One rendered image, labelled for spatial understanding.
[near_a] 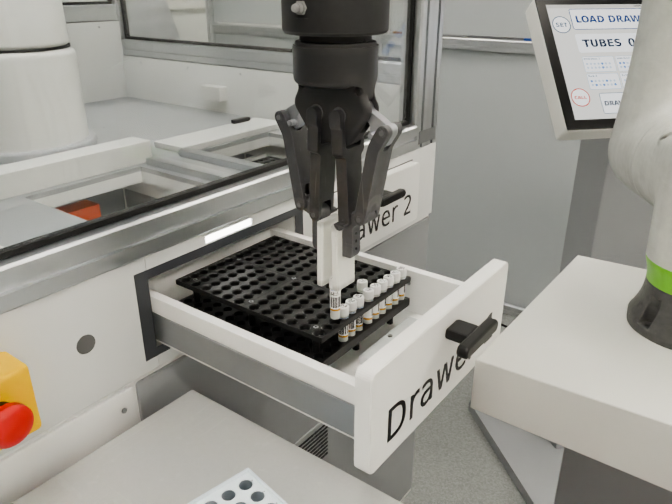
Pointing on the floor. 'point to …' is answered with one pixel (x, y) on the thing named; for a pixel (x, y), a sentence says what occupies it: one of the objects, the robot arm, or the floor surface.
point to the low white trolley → (198, 463)
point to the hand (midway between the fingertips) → (336, 251)
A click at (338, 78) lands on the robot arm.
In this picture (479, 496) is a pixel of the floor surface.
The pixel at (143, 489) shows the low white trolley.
